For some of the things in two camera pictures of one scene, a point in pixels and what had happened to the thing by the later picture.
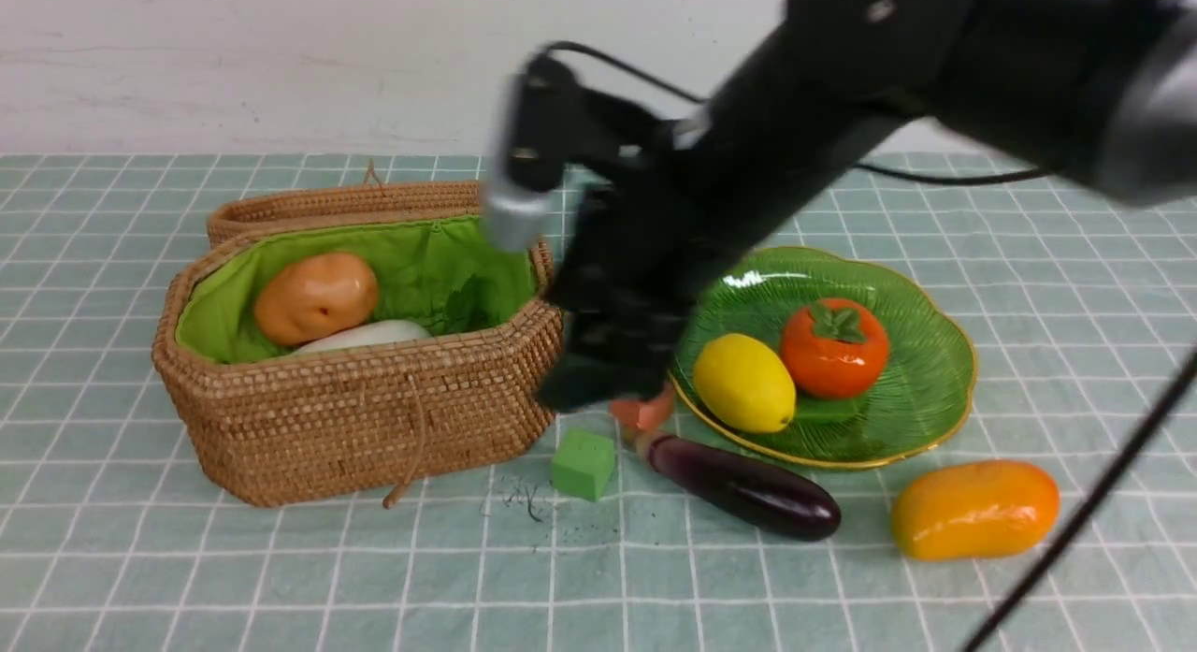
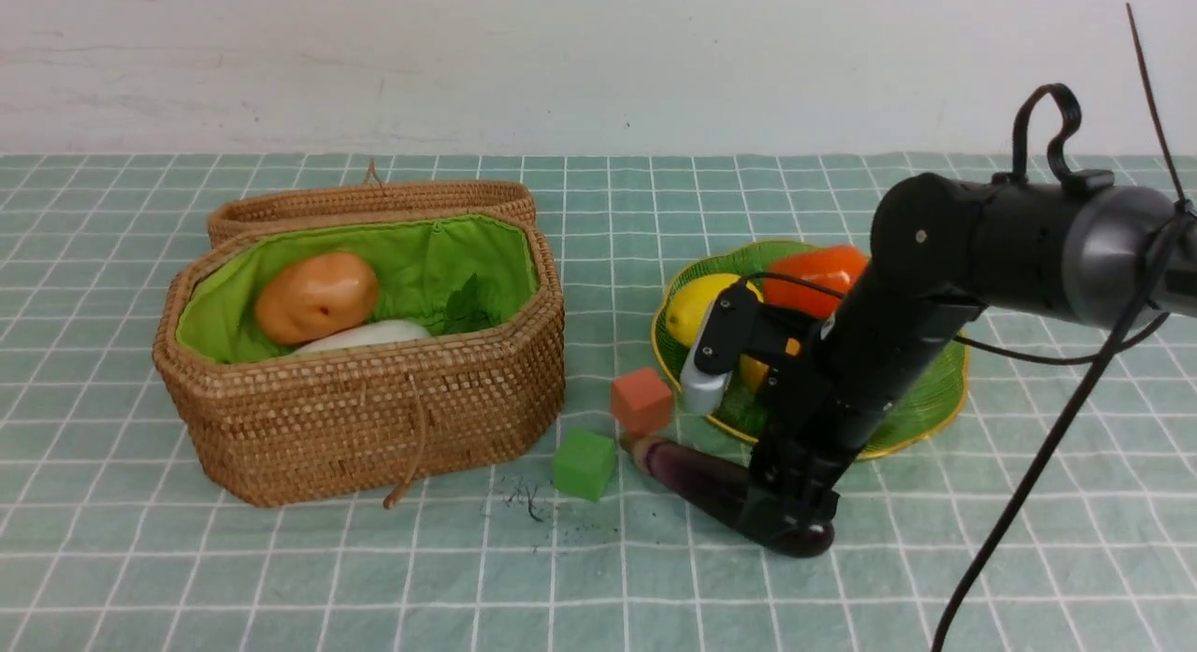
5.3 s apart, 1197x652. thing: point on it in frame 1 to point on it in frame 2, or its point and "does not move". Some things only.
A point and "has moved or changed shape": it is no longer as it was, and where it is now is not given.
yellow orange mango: x=973 y=506 to x=753 y=371
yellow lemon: x=745 y=383 has moved or changed shape
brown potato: x=314 y=296 does not move
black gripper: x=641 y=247 to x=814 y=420
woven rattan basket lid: x=344 y=203 does not move
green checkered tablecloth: x=1082 y=314 does not move
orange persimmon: x=837 y=347 has moved or changed shape
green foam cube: x=583 y=463 does not move
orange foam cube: x=642 y=412 does not move
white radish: x=370 y=333 does not move
